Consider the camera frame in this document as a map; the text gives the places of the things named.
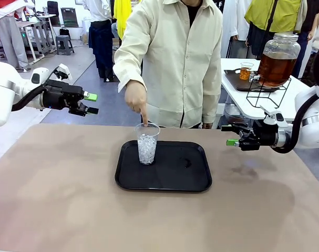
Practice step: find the person's left forearm cream sleeve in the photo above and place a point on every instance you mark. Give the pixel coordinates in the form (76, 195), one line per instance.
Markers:
(213, 94)

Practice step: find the person's left hand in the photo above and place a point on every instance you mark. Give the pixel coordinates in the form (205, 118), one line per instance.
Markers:
(207, 125)

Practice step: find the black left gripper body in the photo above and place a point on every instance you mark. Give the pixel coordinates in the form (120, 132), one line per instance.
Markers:
(62, 95)

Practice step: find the person in cream shirt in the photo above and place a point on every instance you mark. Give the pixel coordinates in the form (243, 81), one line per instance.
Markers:
(180, 57)

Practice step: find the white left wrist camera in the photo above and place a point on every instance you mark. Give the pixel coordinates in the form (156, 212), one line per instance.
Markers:
(39, 76)

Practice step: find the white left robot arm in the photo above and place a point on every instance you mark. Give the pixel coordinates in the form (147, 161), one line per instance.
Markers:
(0, 105)

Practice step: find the tall clear iced cup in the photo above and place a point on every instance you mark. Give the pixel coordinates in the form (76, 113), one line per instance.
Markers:
(147, 149)

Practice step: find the white metal workbench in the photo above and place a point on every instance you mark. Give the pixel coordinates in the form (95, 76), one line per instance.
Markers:
(35, 31)

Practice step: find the transparent round container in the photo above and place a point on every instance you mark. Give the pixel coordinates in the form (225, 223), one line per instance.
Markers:
(234, 114)

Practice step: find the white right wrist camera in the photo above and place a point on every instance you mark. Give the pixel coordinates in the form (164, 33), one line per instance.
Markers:
(276, 118)

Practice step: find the person in navy apron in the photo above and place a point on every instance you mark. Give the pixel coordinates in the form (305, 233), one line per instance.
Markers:
(100, 42)

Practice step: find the person in grey trousers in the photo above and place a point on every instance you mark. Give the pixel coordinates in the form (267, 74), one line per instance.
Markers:
(10, 39)

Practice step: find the left gripper finger with green tip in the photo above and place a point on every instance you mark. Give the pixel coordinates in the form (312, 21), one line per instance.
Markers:
(91, 97)
(81, 109)

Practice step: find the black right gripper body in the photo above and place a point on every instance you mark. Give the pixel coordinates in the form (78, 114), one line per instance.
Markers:
(265, 135)

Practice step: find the person's right hand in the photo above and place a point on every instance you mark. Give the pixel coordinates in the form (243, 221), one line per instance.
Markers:
(135, 97)

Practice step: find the grey plastic stool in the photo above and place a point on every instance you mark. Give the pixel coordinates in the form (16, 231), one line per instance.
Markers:
(65, 44)

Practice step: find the glass tea dispenser jar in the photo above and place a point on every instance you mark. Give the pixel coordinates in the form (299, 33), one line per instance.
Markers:
(278, 63)

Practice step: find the black office chair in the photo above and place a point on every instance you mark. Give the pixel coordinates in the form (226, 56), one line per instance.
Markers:
(52, 8)

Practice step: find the black bag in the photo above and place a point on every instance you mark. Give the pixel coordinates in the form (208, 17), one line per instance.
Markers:
(64, 31)

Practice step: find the hanging yellow garment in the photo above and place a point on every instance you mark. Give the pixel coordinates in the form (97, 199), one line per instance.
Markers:
(121, 13)

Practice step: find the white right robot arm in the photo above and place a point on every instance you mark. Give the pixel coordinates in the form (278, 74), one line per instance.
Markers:
(311, 123)

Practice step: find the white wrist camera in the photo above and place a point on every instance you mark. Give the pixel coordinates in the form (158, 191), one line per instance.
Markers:
(276, 118)
(39, 76)

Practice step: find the person's right forearm cream sleeve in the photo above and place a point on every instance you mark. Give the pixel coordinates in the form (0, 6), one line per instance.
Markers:
(129, 68)

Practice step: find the dark framed board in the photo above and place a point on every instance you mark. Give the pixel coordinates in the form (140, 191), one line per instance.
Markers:
(70, 17)

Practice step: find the short clear iced cup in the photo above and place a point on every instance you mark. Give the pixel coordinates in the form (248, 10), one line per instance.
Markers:
(246, 73)

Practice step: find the black rectangular serving tray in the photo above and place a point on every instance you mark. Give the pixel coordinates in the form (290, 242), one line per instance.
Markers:
(172, 178)

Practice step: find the right gripper finger with green tip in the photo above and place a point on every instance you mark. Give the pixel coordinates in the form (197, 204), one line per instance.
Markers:
(249, 144)
(236, 129)

